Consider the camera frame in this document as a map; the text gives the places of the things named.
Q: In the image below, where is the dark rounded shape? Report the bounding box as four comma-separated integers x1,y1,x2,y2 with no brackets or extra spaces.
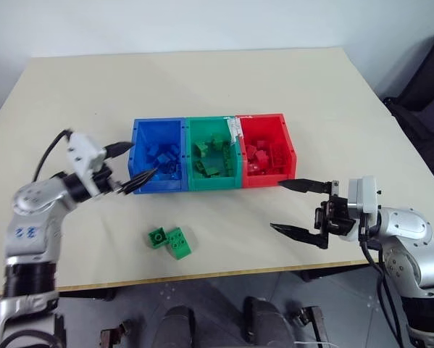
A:
243,296,294,348

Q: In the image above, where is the large red studded block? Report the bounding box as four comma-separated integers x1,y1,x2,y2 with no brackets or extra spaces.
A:
268,142,289,168

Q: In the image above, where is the green studded block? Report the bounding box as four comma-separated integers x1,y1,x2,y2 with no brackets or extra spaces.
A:
165,227,193,262

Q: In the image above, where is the green plastic bin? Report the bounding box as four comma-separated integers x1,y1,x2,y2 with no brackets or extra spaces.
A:
184,115,244,192

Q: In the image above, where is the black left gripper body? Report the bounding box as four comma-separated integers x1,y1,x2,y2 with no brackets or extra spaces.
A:
91,162,123,196

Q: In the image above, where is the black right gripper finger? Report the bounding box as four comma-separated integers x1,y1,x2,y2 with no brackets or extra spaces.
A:
277,178,330,196
270,222,330,251

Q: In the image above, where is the black chair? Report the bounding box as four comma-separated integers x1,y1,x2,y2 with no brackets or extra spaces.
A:
380,31,434,204

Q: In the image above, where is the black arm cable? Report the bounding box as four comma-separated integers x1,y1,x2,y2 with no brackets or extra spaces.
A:
31,128,75,182
359,217,404,348

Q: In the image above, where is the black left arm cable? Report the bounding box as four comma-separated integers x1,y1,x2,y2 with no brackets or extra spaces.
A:
31,128,75,182

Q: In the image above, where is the green square block with hole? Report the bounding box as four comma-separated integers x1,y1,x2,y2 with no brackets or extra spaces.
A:
146,225,170,250

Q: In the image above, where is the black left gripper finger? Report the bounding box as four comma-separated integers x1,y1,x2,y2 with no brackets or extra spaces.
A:
104,141,135,159
116,167,159,196

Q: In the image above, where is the blue toy block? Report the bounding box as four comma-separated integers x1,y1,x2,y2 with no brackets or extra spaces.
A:
146,144,164,161
165,142,182,161
156,153,175,170
164,162,183,181

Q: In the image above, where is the blue plastic bin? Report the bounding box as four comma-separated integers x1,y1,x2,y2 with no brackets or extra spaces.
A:
128,116,187,195

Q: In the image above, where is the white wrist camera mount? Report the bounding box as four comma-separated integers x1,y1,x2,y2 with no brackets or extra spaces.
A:
65,133,107,197
347,175,383,215

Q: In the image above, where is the red plastic bin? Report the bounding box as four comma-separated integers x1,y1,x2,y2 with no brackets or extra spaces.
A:
235,112,298,189

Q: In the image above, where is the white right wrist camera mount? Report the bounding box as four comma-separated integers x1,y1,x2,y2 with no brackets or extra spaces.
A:
347,175,383,215

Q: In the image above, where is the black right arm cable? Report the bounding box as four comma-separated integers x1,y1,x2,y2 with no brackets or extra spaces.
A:
359,217,404,348

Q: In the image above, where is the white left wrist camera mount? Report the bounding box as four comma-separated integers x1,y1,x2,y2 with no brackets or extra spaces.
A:
65,133,107,197

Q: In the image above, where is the dark table foot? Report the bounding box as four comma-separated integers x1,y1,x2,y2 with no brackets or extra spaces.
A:
293,305,330,348
99,318,138,348

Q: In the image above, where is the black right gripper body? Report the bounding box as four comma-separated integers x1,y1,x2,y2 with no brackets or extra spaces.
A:
314,178,359,243

